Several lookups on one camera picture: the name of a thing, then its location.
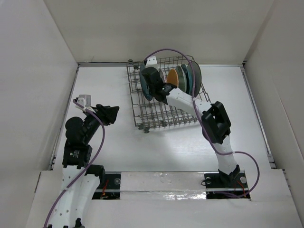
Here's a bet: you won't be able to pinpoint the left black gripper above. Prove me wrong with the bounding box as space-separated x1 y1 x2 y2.
83 104 118 143

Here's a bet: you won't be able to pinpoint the white plate red characters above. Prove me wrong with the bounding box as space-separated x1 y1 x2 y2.
159 69 167 83

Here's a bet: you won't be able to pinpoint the dark teal blossom plate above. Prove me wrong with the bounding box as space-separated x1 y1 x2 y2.
139 63 153 101

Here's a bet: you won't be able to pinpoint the round woven bamboo tray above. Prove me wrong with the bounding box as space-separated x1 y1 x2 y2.
167 69 179 87

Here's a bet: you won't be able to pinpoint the light green flower plate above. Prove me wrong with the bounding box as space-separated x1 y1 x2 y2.
175 66 187 92

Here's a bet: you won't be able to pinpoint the teal scalloped plate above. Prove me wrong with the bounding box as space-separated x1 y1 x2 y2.
181 64 193 95

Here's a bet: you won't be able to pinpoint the cream plate tree drawing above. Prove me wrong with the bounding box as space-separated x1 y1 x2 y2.
188 61 201 97

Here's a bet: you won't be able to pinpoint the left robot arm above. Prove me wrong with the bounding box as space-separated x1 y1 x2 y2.
43 103 119 228

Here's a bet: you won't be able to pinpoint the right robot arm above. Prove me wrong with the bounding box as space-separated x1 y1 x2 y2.
142 67 240 187

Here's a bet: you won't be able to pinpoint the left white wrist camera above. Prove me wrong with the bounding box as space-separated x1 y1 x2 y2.
73 95 94 112

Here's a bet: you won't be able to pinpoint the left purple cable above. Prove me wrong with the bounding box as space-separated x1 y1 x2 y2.
44 99 106 228

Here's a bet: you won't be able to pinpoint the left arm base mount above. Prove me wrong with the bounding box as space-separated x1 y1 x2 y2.
92 172 121 200

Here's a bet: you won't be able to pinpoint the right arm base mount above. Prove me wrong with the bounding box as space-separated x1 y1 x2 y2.
201 172 250 200

